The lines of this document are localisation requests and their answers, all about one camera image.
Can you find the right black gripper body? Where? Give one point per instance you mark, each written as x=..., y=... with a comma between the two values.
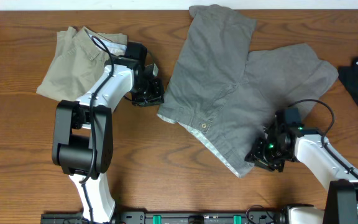
x=270, y=155

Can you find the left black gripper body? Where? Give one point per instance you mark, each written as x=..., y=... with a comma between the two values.
x=149, y=93

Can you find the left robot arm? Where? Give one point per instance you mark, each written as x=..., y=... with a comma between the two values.
x=83, y=140

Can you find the grey shorts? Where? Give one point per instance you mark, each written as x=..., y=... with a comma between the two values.
x=224, y=94

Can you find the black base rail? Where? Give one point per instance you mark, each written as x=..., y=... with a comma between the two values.
x=197, y=217

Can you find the folded khaki shorts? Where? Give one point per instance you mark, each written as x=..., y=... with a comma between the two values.
x=79, y=62

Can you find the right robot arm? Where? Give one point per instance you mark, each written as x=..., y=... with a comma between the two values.
x=332, y=170

